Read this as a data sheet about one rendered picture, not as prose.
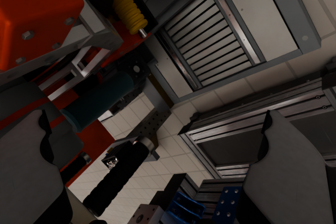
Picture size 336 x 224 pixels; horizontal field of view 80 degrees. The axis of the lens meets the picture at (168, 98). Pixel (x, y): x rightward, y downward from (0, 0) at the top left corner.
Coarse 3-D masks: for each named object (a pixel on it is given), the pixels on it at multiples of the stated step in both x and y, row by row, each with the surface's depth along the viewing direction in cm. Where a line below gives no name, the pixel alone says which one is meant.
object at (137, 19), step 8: (120, 0) 52; (128, 0) 52; (120, 8) 52; (128, 8) 52; (136, 8) 53; (120, 16) 53; (128, 16) 52; (136, 16) 53; (128, 24) 53; (136, 24) 53; (144, 24) 54; (136, 32) 58; (144, 32) 56
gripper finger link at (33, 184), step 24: (24, 120) 10; (0, 144) 9; (24, 144) 9; (48, 144) 10; (0, 168) 8; (24, 168) 8; (48, 168) 8; (0, 192) 7; (24, 192) 7; (48, 192) 7; (0, 216) 6; (24, 216) 6; (48, 216) 6
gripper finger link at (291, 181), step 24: (264, 120) 12; (264, 144) 9; (288, 144) 9; (312, 144) 9; (264, 168) 8; (288, 168) 8; (312, 168) 8; (240, 192) 7; (264, 192) 7; (288, 192) 7; (312, 192) 7; (240, 216) 7; (264, 216) 6; (288, 216) 6; (312, 216) 6
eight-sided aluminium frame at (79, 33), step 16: (80, 16) 28; (96, 16) 30; (80, 32) 27; (96, 32) 29; (112, 32) 36; (64, 48) 26; (112, 48) 49; (32, 64) 24; (80, 64) 63; (96, 64) 57; (0, 80) 22; (48, 80) 63; (80, 80) 65; (48, 96) 64
